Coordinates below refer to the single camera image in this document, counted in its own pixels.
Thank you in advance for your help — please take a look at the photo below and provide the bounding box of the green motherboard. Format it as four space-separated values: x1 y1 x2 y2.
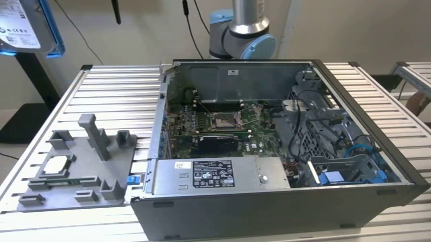
167 100 288 160

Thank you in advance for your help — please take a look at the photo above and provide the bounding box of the silver CPU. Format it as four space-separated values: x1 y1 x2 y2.
42 155 70 175

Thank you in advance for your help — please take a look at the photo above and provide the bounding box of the grey parts rack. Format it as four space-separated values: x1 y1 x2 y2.
16 113 138 213

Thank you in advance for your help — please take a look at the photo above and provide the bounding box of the metal slat side table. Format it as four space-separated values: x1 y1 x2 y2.
389 61 431 95

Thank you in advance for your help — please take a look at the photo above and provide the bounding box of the CPU socket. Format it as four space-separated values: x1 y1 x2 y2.
209 113 237 130

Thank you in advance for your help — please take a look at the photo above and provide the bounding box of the silver power supply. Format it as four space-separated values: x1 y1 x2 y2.
152 156 292 197

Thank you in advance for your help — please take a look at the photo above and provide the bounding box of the metal disk bay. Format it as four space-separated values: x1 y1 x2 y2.
307 153 388 189

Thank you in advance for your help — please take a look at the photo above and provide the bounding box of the blue wire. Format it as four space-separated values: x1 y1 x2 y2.
345 142 385 167

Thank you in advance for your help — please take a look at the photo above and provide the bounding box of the black stand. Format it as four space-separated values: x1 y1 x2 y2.
0 51 62 145

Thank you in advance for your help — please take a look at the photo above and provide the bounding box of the metal socket cover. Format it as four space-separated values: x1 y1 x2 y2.
235 106 259 127

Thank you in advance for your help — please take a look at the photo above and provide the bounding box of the black antenna rod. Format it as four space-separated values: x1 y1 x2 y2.
110 0 122 25

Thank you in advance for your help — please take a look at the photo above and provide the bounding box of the black box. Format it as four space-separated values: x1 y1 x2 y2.
369 74 403 93

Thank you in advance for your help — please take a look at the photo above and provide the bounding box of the black hanging cable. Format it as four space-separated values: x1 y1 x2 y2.
181 0 207 59

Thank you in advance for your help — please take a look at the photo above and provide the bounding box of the silver disk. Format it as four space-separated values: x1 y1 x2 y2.
0 0 66 59

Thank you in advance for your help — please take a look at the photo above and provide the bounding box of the black PC case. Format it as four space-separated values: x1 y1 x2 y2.
129 58 431 241

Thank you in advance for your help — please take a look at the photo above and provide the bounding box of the green RAM stick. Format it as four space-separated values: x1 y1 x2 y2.
45 177 86 186

